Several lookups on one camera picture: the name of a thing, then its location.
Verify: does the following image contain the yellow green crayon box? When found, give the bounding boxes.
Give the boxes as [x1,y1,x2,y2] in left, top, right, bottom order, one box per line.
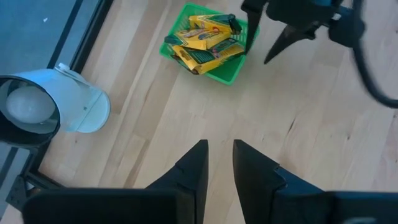
[170,37,246,75]
[164,27,233,51]
[188,13,243,35]

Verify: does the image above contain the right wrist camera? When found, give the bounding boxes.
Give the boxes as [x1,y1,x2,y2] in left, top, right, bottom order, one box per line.
[328,5,367,49]

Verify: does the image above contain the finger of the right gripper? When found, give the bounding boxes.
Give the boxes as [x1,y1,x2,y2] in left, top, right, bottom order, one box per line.
[263,24,318,65]
[240,0,269,56]

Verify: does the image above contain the green plastic basket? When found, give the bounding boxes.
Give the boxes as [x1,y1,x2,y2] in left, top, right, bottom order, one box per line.
[159,2,261,86]

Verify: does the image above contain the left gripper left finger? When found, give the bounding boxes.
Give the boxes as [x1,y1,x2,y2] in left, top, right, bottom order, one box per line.
[22,139,210,224]

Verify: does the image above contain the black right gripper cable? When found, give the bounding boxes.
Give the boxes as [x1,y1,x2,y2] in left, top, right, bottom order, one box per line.
[351,0,398,110]

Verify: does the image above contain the black aluminium table frame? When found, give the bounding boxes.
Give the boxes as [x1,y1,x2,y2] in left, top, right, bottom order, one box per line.
[0,0,115,213]

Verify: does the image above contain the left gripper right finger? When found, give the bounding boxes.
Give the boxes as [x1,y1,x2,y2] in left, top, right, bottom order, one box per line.
[233,139,398,224]

